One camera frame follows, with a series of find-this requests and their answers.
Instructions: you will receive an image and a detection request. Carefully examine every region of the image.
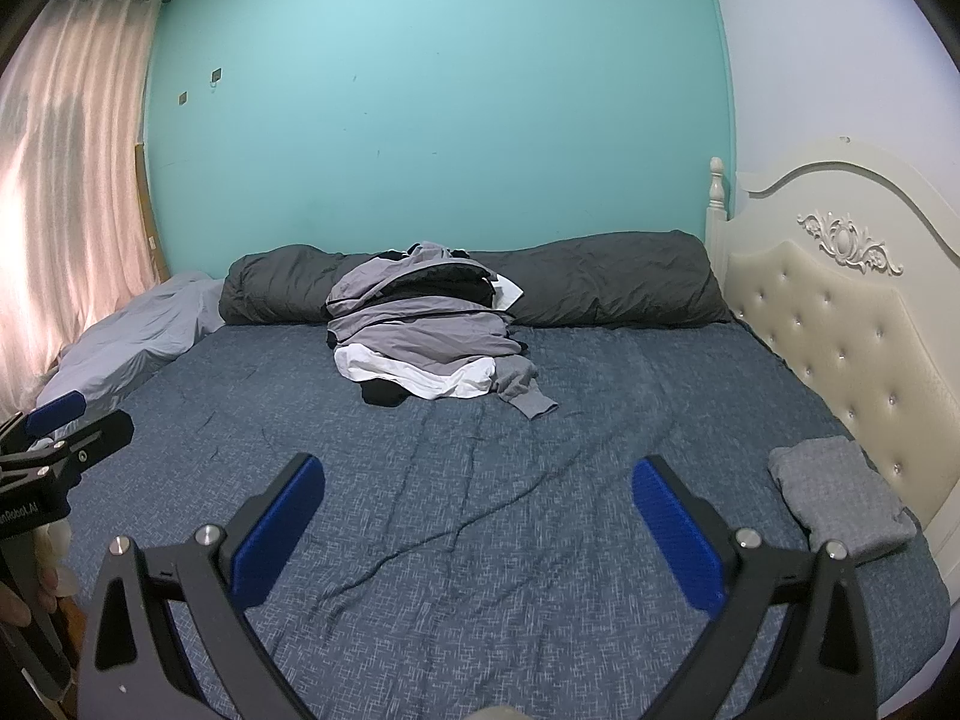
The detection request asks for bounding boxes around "pink curtain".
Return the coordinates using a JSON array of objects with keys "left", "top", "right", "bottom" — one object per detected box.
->
[{"left": 0, "top": 0, "right": 162, "bottom": 421}]

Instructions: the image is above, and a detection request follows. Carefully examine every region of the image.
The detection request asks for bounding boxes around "cream bed headboard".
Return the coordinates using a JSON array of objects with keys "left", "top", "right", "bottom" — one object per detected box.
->
[{"left": 705, "top": 136, "right": 960, "bottom": 691}]

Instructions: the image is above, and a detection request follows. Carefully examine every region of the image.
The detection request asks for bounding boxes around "light grey blanket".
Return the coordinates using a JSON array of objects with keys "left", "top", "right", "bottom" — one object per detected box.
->
[{"left": 34, "top": 270, "right": 226, "bottom": 421}]

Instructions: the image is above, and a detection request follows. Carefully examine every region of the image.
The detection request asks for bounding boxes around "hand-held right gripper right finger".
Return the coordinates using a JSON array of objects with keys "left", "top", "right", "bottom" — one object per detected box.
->
[{"left": 631, "top": 454, "right": 878, "bottom": 720}]

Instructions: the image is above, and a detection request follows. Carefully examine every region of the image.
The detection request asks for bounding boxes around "plain black garment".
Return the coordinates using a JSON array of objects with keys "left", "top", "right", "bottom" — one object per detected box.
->
[{"left": 358, "top": 379, "right": 412, "bottom": 410}]

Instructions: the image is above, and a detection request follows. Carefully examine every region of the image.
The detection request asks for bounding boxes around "grey sweatshirt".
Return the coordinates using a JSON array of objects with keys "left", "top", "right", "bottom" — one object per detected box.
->
[{"left": 487, "top": 355, "right": 561, "bottom": 422}]

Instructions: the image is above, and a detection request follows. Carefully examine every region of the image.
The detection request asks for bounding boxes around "wooden window frame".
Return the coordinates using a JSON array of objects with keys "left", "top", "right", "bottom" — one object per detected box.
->
[{"left": 133, "top": 141, "right": 172, "bottom": 282}]

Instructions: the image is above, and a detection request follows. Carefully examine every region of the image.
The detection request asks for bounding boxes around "bed with blue cover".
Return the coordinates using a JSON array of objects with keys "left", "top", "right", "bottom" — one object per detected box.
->
[{"left": 34, "top": 315, "right": 950, "bottom": 720}]

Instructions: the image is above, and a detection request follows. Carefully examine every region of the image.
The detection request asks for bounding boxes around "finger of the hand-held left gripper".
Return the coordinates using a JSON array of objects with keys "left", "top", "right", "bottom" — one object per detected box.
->
[
  {"left": 21, "top": 388, "right": 88, "bottom": 438},
  {"left": 49, "top": 409, "right": 137, "bottom": 479}
]

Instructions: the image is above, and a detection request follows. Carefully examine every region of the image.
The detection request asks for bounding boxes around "dark grey duvet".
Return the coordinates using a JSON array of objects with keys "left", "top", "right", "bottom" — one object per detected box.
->
[{"left": 219, "top": 230, "right": 732, "bottom": 331}]

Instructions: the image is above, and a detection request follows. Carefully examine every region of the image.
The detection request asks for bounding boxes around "white t-shirt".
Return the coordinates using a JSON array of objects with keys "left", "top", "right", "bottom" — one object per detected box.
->
[{"left": 334, "top": 343, "right": 500, "bottom": 400}]

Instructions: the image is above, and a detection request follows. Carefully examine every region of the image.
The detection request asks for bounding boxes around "grey jacket with black trim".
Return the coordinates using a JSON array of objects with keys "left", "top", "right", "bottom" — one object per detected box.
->
[{"left": 324, "top": 240, "right": 526, "bottom": 361}]

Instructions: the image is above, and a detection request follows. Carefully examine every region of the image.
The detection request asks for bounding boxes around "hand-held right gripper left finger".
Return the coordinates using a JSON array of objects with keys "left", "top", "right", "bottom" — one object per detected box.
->
[{"left": 75, "top": 454, "right": 327, "bottom": 720}]

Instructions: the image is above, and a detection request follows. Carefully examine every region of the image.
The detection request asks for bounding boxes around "folded grey sweater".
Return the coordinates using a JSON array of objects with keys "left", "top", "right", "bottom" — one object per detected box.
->
[{"left": 768, "top": 436, "right": 918, "bottom": 563}]

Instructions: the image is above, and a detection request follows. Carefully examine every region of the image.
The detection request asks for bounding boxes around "person's left hand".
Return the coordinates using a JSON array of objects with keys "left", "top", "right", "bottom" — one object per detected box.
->
[{"left": 0, "top": 568, "right": 64, "bottom": 627}]

